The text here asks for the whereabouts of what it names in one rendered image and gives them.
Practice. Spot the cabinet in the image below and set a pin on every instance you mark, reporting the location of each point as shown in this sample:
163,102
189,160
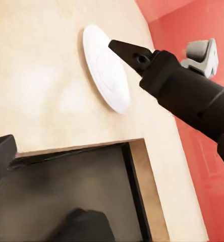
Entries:
83,195

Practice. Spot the saucer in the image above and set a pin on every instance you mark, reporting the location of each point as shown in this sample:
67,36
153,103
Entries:
106,69

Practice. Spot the countertop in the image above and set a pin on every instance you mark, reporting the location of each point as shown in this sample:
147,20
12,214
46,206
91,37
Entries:
169,197
48,99

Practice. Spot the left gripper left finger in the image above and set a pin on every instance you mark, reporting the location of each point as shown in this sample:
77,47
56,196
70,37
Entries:
8,150

